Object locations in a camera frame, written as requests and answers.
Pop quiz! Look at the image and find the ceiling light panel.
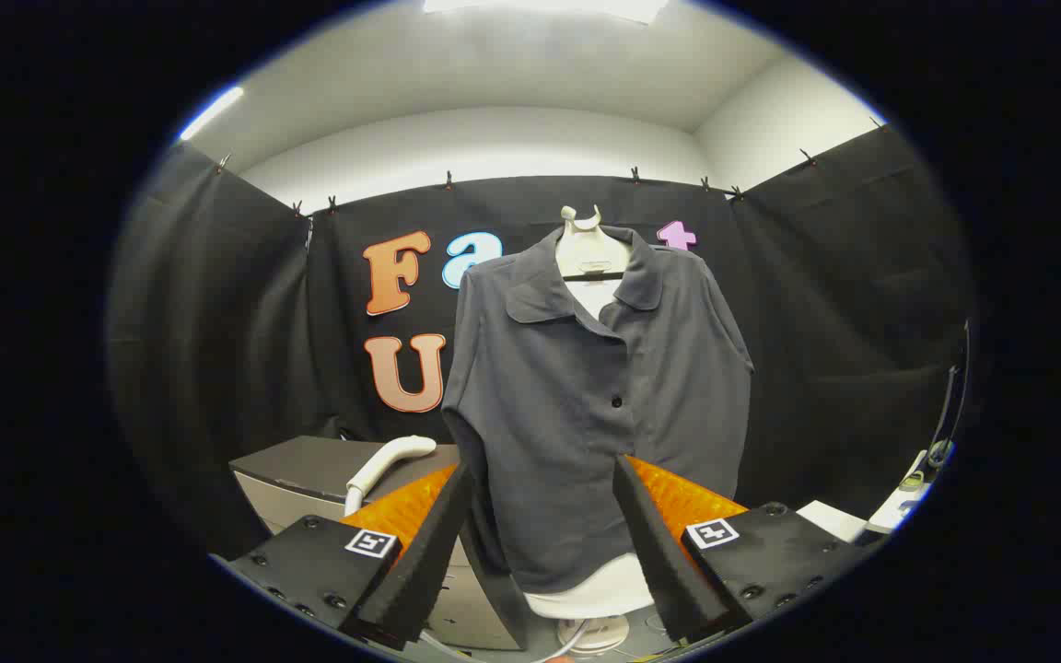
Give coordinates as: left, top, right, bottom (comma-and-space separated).
422, 0, 670, 24

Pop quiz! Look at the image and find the white garment steamer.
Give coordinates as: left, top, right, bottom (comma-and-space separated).
344, 435, 439, 518

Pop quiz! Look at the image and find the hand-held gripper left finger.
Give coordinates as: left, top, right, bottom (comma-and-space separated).
228, 460, 476, 650

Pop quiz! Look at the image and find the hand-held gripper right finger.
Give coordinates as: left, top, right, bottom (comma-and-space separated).
612, 453, 872, 646

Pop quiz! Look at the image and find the grey button-up shirt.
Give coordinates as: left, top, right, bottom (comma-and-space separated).
441, 224, 754, 595

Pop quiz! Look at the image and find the white device with cables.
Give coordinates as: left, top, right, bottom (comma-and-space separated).
867, 440, 955, 535

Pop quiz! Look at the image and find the row of black backdrop clips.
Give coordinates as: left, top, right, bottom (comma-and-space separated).
217, 118, 886, 217

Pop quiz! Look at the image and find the black backdrop cloth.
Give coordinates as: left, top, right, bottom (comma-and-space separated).
107, 124, 974, 553

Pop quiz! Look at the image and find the white mannequin torso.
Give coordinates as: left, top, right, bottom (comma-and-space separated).
523, 204, 656, 655

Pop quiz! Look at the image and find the grey drawer cabinet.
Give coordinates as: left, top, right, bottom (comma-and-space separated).
229, 436, 531, 650

